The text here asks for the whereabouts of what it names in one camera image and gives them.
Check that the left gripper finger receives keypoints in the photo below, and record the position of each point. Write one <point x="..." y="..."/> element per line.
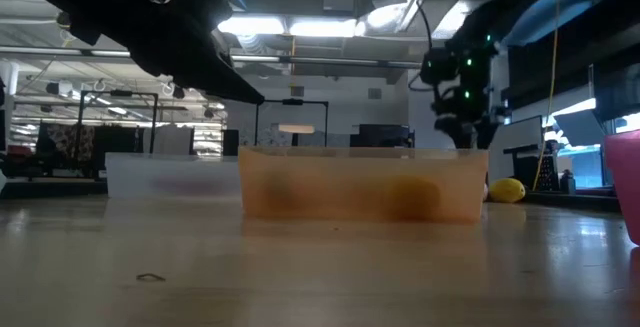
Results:
<point x="215" y="74"/>

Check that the yellow lemon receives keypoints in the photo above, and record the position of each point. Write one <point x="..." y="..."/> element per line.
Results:
<point x="506" y="190"/>
<point x="415" y="197"/>

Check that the orange plastic tray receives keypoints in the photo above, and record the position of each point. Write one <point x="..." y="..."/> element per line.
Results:
<point x="350" y="187"/>

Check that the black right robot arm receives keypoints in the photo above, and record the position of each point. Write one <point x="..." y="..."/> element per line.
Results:
<point x="510" y="7"/>

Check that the white board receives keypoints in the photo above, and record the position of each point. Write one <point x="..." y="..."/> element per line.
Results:
<point x="520" y="147"/>

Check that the black equipment cart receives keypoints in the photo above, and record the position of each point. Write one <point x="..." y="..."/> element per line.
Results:
<point x="530" y="169"/>

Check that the ceiling light panel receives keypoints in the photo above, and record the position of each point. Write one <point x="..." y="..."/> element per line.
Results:
<point x="250" y="26"/>
<point x="322" y="28"/>

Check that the black speaker box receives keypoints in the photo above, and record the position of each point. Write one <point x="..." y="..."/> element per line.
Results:
<point x="230" y="142"/>

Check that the white cabinet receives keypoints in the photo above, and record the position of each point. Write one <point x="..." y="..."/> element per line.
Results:
<point x="170" y="141"/>

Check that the black monitor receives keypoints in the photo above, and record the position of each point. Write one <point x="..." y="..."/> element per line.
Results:
<point x="382" y="136"/>

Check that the dark bottle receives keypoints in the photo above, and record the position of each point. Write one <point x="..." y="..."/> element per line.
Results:
<point x="568" y="182"/>

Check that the clear plastic tray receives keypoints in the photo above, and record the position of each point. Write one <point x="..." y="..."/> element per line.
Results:
<point x="150" y="167"/>

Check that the dark screen panel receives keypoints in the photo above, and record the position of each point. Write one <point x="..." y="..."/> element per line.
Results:
<point x="617" y="92"/>

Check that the pink plastic cup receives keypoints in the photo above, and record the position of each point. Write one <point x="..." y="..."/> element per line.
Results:
<point x="625" y="187"/>

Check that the patterned fabric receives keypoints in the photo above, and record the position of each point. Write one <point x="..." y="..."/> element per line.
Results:
<point x="70" y="142"/>

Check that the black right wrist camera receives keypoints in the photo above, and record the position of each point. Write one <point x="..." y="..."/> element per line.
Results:
<point x="438" y="67"/>

